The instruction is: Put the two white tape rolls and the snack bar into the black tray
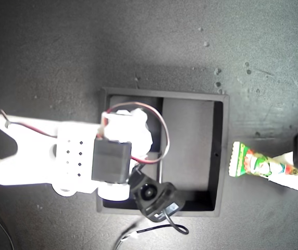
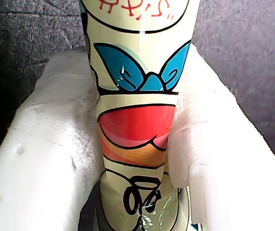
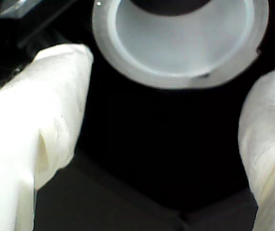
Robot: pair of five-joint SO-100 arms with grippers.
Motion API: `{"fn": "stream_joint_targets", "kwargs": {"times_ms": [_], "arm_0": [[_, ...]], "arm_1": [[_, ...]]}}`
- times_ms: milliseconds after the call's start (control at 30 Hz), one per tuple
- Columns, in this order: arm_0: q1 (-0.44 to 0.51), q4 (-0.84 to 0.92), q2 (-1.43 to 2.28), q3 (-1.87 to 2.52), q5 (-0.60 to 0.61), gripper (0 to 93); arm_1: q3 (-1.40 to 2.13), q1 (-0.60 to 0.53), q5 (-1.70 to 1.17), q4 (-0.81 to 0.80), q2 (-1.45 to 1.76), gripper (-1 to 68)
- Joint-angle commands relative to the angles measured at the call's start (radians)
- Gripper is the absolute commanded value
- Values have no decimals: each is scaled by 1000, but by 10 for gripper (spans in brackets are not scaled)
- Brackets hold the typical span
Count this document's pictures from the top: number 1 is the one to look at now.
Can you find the green printed snack bar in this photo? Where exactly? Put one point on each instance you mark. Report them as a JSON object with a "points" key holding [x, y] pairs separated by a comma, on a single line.
{"points": [[253, 164]]}

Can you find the black tray with wells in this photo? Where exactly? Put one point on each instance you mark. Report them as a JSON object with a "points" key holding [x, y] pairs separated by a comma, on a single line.
{"points": [[190, 156]]}

